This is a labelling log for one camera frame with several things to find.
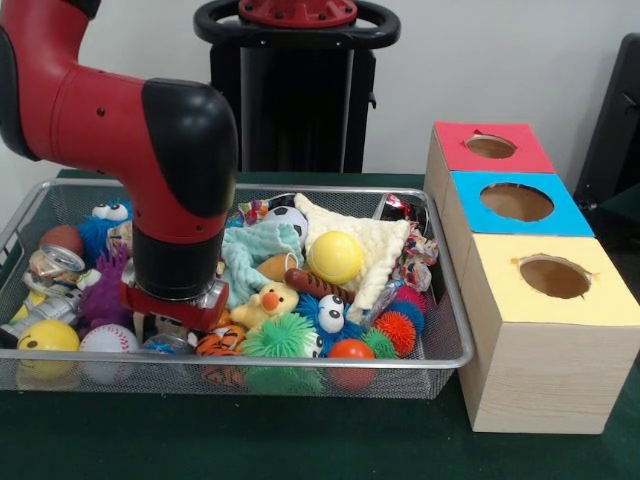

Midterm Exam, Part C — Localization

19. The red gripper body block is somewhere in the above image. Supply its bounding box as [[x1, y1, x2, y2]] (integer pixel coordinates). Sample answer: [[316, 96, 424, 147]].
[[118, 277, 231, 334]]

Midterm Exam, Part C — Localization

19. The crushed clear bottle blue label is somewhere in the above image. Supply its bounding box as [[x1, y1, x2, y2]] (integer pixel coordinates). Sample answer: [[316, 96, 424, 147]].
[[142, 335, 196, 356]]

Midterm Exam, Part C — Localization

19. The orange striped tiger plush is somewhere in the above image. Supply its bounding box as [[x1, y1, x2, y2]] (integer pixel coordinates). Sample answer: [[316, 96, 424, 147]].
[[195, 324, 247, 357]]

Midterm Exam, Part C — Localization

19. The blue spiky toy with eyes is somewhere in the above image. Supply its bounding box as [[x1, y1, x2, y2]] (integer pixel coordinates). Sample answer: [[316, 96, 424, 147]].
[[78, 198, 134, 266]]

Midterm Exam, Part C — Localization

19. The shallow metal mesh bin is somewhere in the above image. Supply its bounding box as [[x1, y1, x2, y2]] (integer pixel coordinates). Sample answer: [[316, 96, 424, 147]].
[[0, 178, 475, 399]]

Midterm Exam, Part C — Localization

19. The wooden box with three holes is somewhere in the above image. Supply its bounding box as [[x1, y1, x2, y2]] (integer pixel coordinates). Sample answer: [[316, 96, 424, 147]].
[[423, 120, 640, 434]]

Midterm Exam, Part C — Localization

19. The white baseball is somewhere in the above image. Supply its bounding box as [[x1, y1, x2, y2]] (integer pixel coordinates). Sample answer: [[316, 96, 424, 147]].
[[78, 324, 140, 384]]

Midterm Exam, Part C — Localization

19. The purple spiky toy with eyes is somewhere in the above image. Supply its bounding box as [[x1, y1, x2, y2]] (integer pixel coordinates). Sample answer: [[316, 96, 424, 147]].
[[78, 249, 136, 332]]

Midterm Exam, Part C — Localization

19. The yellow smiley ball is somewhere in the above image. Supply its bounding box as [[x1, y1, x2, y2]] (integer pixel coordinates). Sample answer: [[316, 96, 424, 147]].
[[17, 319, 81, 376]]

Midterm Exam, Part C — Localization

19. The light teal muslin cloth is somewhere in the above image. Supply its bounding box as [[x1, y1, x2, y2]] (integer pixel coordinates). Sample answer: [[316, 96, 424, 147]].
[[221, 222, 305, 311]]

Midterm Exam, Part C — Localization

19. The green spiky ball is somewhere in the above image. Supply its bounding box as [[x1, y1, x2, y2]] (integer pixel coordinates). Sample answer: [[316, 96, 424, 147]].
[[242, 317, 325, 396]]

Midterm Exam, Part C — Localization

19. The yellow tennis ball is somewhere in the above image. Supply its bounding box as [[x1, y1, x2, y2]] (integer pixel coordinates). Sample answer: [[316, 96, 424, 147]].
[[307, 230, 365, 286]]

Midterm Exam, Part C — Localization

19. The dark green table cloth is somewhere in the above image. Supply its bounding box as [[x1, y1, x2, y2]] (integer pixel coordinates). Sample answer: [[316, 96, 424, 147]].
[[597, 182, 640, 224], [0, 168, 640, 480]]

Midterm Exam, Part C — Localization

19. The orange red ball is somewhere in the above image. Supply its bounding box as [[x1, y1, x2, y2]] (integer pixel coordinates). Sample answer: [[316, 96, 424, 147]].
[[327, 338, 376, 391]]

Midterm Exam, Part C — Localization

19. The cream muslin cloth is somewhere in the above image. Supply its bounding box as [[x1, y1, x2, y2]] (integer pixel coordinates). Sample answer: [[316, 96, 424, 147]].
[[293, 192, 412, 324]]

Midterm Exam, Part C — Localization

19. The black chair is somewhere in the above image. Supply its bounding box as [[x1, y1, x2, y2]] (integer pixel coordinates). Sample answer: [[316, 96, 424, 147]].
[[573, 33, 640, 201]]

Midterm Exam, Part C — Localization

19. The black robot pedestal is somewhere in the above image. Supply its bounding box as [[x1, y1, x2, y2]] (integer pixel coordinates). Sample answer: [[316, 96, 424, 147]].
[[193, 0, 402, 174]]

